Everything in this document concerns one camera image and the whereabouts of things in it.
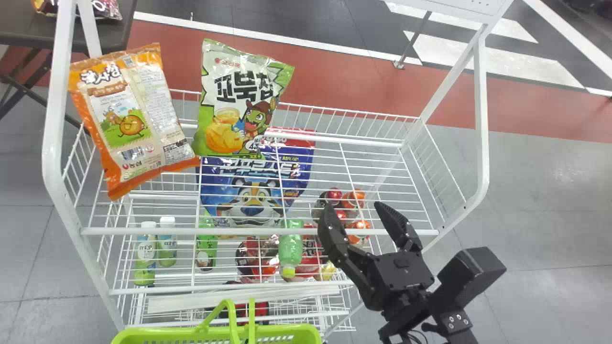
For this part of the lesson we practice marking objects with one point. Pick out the green basket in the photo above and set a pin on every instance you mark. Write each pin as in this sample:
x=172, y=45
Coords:
x=215, y=335

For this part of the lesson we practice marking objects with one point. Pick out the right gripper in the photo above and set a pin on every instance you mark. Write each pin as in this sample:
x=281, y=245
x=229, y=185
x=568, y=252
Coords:
x=397, y=277

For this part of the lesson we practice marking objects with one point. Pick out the dark side table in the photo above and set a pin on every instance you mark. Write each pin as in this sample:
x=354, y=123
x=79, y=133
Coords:
x=28, y=28

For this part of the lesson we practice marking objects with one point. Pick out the orange snack packet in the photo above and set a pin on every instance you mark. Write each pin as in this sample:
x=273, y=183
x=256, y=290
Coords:
x=129, y=119

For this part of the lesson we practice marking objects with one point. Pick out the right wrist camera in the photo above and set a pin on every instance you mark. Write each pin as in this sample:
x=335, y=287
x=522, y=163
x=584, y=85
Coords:
x=471, y=274

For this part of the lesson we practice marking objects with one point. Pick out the dark snack packet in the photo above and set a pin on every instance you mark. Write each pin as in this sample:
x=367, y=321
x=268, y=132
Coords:
x=103, y=7

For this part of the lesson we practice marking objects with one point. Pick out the green snack packet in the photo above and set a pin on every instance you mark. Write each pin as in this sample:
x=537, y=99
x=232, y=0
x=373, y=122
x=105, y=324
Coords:
x=239, y=95

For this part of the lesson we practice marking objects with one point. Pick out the blue cereal bag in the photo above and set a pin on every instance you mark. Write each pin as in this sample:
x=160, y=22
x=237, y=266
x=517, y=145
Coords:
x=253, y=191

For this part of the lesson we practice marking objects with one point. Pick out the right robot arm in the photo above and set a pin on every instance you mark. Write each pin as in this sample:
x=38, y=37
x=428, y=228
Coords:
x=399, y=329

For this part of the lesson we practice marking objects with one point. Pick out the green bottle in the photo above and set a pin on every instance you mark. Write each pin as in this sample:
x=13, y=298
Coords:
x=167, y=248
x=145, y=258
x=290, y=251
x=206, y=253

